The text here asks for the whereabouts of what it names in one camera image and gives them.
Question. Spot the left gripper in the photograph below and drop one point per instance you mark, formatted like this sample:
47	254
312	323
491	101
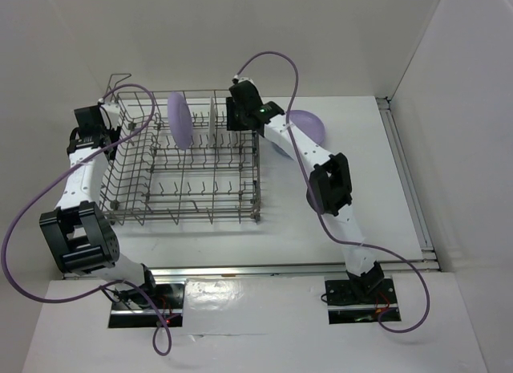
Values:
115	132

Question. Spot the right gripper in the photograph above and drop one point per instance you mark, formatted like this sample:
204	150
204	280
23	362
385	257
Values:
230	123

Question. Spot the small purple plate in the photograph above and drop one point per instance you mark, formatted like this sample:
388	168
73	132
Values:
309	124

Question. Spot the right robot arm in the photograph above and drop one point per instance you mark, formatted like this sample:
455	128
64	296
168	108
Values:
329	186

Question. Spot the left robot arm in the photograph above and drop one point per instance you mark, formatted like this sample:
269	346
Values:
80	238

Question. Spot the white plate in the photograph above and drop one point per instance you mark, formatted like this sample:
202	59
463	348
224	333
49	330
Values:
212	123

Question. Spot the large purple plate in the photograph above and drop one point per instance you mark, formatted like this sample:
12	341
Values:
180	120

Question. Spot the grey wire dish rack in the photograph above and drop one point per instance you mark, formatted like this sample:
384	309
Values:
151	179

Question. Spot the aluminium rail front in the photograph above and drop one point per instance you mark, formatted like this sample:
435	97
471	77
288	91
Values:
245	271

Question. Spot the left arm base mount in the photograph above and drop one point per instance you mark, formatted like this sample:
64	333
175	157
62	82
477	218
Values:
131	310

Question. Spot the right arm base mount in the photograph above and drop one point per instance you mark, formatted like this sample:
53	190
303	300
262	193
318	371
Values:
345	307

